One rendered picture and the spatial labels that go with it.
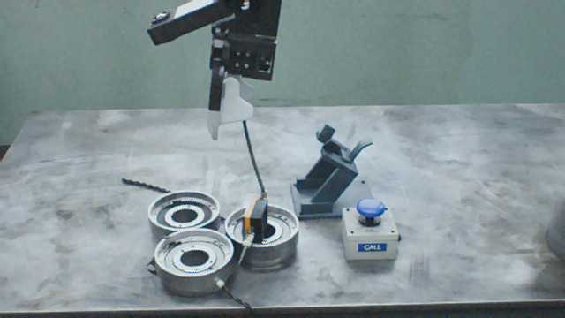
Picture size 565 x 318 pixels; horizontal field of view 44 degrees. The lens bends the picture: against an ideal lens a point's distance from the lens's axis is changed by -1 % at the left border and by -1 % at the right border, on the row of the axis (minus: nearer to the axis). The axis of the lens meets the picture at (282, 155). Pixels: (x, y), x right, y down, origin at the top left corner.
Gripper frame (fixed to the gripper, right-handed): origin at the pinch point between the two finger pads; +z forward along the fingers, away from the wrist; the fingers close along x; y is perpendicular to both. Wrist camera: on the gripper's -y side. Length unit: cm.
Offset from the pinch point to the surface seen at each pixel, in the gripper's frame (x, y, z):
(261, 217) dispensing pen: -7.3, 8.1, 9.8
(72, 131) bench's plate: 32.8, -26.8, 22.0
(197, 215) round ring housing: 0.4, -0.8, 15.8
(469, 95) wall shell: 157, 92, 58
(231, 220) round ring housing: -2.4, 4.2, 14.2
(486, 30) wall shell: 157, 92, 32
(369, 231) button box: -7.3, 23.1, 10.4
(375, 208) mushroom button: -5.9, 23.6, 7.5
